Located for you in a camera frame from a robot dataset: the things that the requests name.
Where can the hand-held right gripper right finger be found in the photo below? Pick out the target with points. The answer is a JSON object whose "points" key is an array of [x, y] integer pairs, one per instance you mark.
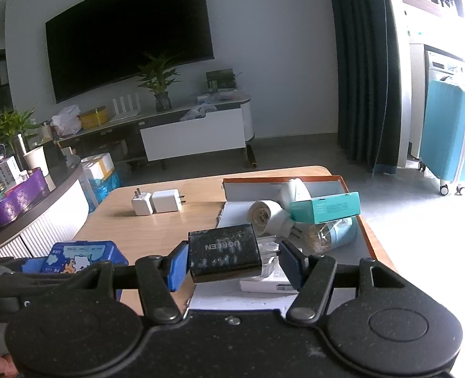
{"points": [[291, 264]]}

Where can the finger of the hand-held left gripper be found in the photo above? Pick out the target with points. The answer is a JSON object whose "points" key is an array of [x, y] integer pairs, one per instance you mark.
{"points": [[49, 278]]}

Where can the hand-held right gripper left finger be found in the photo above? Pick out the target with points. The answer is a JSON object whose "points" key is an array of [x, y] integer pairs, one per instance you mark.
{"points": [[179, 266]]}

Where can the white cardboard box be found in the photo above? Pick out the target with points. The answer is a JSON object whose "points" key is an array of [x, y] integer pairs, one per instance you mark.
{"points": [[266, 284]]}

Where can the black charger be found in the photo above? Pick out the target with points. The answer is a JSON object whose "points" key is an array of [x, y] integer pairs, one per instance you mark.
{"points": [[224, 252]]}

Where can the light blue toothpick holder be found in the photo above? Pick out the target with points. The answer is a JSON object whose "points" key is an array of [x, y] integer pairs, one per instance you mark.
{"points": [[333, 235]]}

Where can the teal cardboard box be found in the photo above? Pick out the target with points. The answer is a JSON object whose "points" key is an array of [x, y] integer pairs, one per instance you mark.
{"points": [[327, 206]]}

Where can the orange-rimmed white box tray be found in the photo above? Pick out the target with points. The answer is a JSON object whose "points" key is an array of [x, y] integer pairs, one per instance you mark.
{"points": [[232, 212]]}

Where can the clear plastic object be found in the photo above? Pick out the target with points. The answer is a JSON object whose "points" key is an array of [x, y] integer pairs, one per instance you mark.
{"points": [[270, 266]]}

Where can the blue tissue pack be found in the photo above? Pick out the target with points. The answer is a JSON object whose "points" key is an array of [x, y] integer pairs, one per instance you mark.
{"points": [[83, 258]]}

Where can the white round plug adapter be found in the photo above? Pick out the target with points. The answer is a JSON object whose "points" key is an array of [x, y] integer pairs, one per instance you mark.
{"points": [[264, 214]]}

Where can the curved white counter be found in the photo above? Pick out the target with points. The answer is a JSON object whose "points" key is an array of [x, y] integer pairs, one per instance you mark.
{"points": [[47, 220]]}

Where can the white charger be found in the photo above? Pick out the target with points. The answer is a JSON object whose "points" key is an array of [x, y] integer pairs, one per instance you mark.
{"points": [[142, 204], [168, 201]]}

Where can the white cone plug adapter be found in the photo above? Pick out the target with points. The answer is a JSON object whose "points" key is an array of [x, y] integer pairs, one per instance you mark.
{"points": [[291, 193]]}

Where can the purple tin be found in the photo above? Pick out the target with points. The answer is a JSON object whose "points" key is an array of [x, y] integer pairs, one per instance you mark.
{"points": [[14, 201]]}

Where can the blue plastic pack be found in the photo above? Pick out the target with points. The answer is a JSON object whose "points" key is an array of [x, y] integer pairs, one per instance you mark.
{"points": [[100, 189]]}

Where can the small white carton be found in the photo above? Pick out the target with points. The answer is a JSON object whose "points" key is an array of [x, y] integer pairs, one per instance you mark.
{"points": [[6, 171]]}

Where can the white paper cup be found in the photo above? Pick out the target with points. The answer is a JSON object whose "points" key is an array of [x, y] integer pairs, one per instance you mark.
{"points": [[35, 160]]}

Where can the white and yellow carton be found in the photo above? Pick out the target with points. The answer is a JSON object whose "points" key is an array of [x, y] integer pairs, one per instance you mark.
{"points": [[98, 165]]}

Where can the white tv console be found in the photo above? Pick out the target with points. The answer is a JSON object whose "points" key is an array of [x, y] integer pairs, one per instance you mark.
{"points": [[193, 134]]}

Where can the pile of plastic bags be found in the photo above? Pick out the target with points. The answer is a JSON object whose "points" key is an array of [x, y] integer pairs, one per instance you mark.
{"points": [[197, 112]]}

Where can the green plant in white tube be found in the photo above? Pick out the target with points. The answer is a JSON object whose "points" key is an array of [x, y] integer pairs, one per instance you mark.
{"points": [[10, 126]]}

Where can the white plastic bag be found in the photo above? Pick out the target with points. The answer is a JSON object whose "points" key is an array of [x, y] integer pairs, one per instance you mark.
{"points": [[66, 120]]}

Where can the yellow box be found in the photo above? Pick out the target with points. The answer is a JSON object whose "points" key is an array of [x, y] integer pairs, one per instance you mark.
{"points": [[92, 117]]}

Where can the white router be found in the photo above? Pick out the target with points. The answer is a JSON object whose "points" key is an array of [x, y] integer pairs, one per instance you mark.
{"points": [[126, 105]]}

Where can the potted plant in glass vase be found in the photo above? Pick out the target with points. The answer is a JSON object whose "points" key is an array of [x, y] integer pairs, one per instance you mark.
{"points": [[158, 76]]}

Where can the teal suitcase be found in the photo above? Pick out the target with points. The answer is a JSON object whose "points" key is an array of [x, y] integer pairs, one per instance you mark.
{"points": [[447, 138]]}

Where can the dark green curtain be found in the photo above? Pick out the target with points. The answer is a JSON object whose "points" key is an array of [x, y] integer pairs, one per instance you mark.
{"points": [[362, 67]]}

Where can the white appliance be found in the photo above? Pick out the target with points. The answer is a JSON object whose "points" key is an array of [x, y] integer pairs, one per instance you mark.
{"points": [[443, 61]]}

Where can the dark picture frame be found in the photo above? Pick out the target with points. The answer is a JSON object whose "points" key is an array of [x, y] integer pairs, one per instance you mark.
{"points": [[220, 79]]}

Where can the black wall television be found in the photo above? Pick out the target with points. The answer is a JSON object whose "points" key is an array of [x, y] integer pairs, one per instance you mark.
{"points": [[126, 35]]}

